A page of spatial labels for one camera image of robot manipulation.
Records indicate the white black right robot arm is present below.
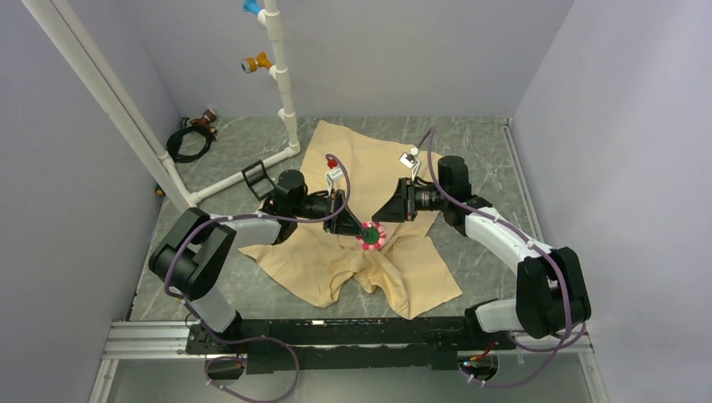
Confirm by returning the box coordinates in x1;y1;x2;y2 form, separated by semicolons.
372;149;592;348

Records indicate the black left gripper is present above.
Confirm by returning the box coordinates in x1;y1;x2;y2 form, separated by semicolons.
292;190;367;238

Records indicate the cream yellow t-shirt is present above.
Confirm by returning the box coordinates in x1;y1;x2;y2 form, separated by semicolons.
240;120;463;319

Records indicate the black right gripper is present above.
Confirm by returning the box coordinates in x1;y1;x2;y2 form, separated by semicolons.
372;177;449;222

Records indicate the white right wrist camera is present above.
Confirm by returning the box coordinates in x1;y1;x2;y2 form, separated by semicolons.
399;147;421;170

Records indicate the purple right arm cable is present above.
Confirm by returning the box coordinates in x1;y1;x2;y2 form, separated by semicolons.
414;126;589;390

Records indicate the small black wire stand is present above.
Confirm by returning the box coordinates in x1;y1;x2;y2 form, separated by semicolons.
240;160;275;201

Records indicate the pink flower smiley brooch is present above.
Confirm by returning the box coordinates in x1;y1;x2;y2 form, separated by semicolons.
356;222;387;250

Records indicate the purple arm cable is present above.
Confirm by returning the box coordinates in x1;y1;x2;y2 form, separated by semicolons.
414;126;589;390
162;154;353;403

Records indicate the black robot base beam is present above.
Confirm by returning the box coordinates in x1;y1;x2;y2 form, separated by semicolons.
185;317;515;374

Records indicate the aluminium rail frame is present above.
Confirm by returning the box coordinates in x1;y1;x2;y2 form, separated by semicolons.
89;321;610;402

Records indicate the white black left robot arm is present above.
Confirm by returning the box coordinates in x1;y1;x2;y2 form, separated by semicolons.
149;170;367;353

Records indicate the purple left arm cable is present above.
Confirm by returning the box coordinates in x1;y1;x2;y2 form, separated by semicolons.
162;154;353;403

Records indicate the orange hook on pipe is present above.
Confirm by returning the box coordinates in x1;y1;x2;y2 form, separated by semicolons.
241;52;273;74

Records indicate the blue hook on pipe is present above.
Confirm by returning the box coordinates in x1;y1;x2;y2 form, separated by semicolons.
243;0;263;16

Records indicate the white pvc pipe frame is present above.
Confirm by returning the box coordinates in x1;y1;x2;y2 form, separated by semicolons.
22;0;302;215

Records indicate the coiled black cable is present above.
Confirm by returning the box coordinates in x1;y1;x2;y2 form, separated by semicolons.
165;125;215;165

